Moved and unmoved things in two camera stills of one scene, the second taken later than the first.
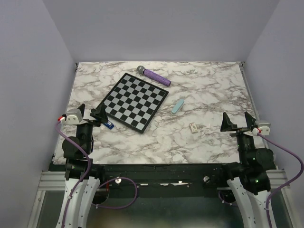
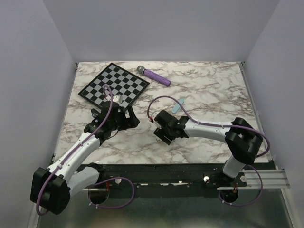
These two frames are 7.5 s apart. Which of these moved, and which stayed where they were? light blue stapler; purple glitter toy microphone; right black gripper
Moved: right black gripper
Stayed: purple glitter toy microphone; light blue stapler
